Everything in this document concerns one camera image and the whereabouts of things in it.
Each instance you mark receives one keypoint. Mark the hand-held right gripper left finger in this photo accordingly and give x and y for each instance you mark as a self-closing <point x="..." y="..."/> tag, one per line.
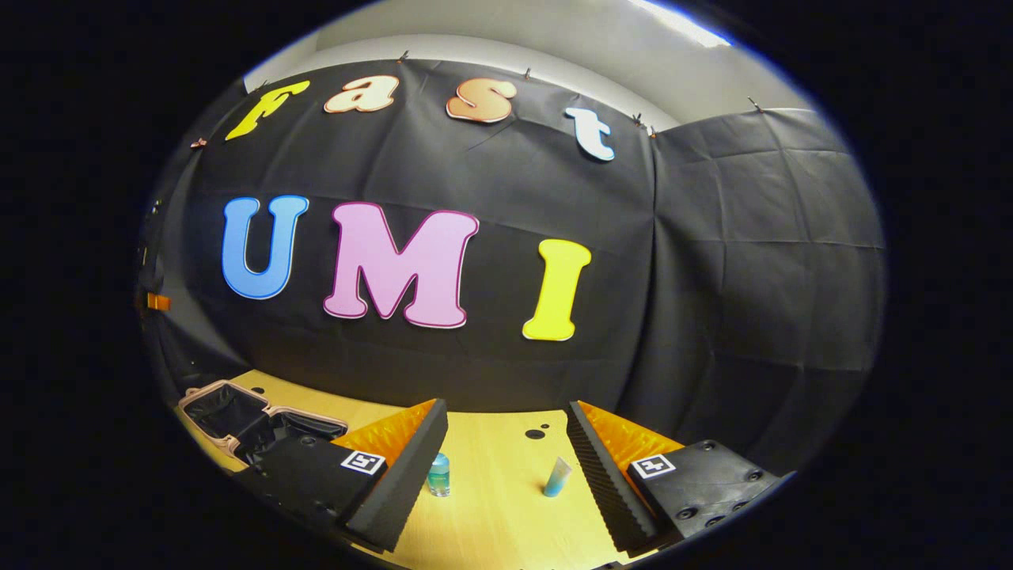
<point x="400" y="487"/>

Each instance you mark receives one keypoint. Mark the blue skincare bottle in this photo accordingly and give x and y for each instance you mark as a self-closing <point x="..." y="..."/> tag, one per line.
<point x="439" y="477"/>

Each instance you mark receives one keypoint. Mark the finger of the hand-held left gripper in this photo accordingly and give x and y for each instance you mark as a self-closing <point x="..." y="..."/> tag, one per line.
<point x="158" y="302"/>

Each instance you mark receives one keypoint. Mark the blue skincare tube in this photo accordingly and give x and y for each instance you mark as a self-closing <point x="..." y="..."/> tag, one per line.
<point x="556" y="477"/>

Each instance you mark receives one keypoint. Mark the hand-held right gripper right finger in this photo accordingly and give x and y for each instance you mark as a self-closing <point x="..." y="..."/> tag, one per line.
<point x="605" y="491"/>

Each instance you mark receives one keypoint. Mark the pink suitcase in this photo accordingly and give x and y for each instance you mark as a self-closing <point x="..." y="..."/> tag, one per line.
<point x="237" y="416"/>

